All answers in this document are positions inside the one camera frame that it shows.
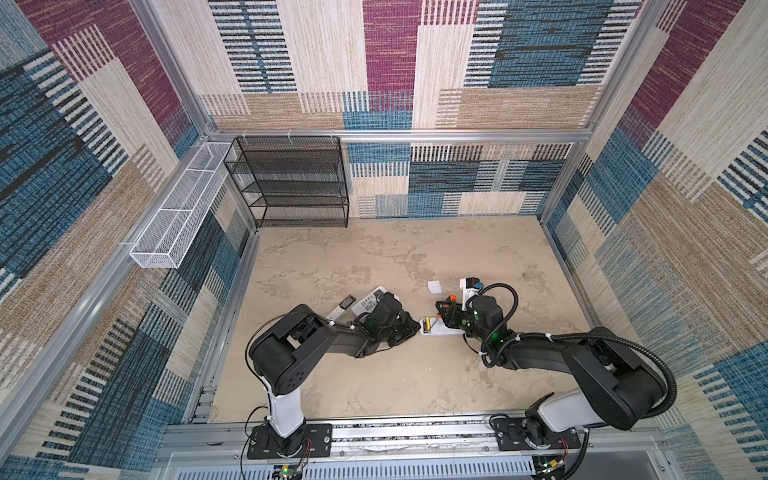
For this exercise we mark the black wire mesh shelf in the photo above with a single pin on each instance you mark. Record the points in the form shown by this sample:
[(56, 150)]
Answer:
[(291, 181)]

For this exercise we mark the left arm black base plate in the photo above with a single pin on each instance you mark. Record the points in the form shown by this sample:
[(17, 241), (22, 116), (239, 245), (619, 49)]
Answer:
[(312, 440)]

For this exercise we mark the slim white remote black screen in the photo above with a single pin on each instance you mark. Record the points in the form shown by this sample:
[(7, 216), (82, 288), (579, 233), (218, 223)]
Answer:
[(341, 309)]

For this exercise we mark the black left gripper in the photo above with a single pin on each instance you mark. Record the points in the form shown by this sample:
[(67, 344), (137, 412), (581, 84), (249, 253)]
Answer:
[(409, 331)]

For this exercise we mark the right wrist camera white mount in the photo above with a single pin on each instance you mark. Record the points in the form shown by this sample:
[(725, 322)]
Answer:
[(470, 286)]

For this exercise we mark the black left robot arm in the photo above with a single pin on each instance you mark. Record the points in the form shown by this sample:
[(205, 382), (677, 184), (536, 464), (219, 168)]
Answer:
[(283, 354)]

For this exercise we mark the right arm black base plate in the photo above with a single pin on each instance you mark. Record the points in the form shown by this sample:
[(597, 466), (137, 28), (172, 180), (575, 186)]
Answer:
[(524, 434)]

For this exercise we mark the white battery cover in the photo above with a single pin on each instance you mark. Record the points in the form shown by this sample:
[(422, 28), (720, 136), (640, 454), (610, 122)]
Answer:
[(434, 287)]

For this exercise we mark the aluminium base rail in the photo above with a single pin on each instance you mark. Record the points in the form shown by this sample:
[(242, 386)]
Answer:
[(457, 446)]

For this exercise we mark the white wire mesh basket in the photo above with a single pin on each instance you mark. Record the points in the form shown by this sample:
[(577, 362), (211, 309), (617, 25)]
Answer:
[(165, 241)]

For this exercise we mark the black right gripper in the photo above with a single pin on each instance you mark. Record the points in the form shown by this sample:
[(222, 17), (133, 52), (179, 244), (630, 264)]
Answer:
[(451, 312)]

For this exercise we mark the white remote control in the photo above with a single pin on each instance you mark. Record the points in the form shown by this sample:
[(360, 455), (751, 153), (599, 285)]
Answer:
[(368, 303), (440, 329)]

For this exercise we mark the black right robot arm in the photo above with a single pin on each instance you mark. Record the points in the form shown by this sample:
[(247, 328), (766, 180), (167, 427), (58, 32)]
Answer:
[(619, 381)]

